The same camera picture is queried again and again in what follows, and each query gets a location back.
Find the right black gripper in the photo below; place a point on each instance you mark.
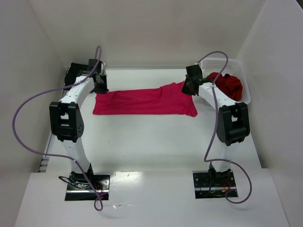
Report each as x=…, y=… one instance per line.
x=189, y=85

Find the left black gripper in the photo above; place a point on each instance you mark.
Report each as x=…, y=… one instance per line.
x=101, y=86

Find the pink t-shirt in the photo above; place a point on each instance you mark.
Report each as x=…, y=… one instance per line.
x=167, y=99

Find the dark red t-shirt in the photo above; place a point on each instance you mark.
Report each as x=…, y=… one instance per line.
x=230, y=85

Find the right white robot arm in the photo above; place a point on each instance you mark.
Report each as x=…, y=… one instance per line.
x=231, y=122

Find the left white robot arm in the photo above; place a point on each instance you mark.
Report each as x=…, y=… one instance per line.
x=67, y=123

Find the black folded t-shirt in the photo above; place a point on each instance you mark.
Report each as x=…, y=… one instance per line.
x=73, y=72

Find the white plastic basket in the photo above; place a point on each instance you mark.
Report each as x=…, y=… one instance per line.
x=234, y=68

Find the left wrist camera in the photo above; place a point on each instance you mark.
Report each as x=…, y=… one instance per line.
x=102, y=68

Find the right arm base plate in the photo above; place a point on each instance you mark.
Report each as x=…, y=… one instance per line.
x=208, y=186

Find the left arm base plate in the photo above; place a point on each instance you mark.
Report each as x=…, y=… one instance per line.
x=78, y=189

